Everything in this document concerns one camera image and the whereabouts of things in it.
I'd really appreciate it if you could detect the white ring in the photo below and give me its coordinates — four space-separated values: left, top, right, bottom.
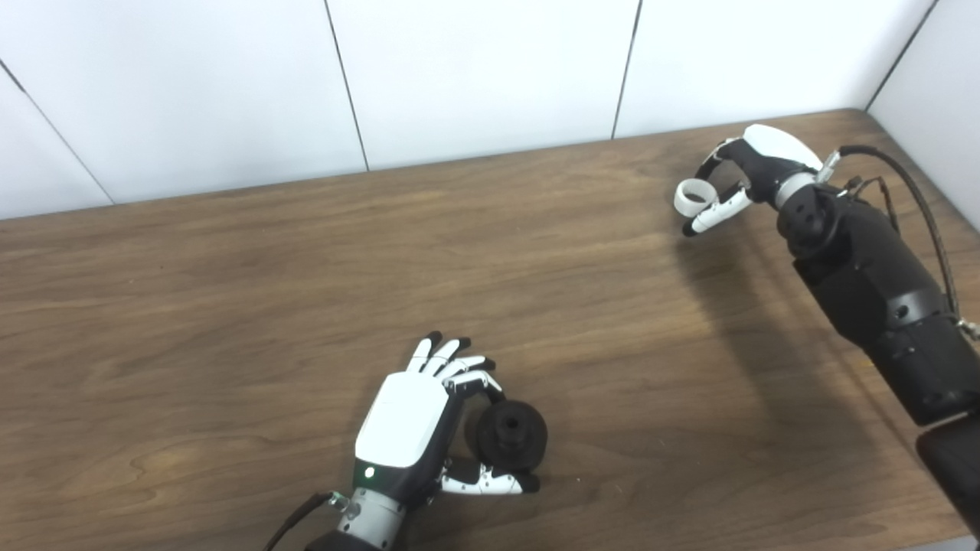
674 178 719 218

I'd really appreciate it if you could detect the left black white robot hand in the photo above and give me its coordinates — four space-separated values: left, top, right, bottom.
354 331 541 507

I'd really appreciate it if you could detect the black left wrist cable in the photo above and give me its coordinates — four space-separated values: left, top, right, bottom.
263 491 351 551

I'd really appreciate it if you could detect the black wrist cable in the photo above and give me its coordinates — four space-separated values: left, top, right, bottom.
263 491 351 551
816 145 980 339

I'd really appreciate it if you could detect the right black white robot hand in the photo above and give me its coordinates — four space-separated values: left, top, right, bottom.
680 124 825 237

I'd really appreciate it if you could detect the round black part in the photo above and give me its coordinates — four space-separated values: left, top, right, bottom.
472 399 549 471

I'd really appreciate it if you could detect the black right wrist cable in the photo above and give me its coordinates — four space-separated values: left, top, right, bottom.
816 145 980 339

